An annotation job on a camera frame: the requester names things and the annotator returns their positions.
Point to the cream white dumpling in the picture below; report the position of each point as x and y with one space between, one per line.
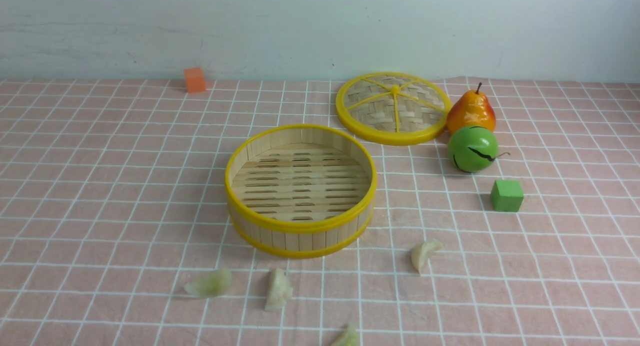
420 254

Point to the pale green dumpling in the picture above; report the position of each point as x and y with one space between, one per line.
213 284

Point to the green tinted dumpling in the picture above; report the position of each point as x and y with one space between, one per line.
349 337

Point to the bamboo steamer tray yellow rim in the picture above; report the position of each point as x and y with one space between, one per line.
301 191

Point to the woven bamboo steamer lid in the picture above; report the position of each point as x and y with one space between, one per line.
392 108

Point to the orange foam cube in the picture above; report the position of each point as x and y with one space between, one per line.
195 81

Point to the green toy melon ball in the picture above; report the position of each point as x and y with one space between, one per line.
473 148

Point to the orange yellow toy pear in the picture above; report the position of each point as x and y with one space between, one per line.
472 109

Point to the green foam cube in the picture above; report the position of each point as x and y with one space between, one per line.
507 196

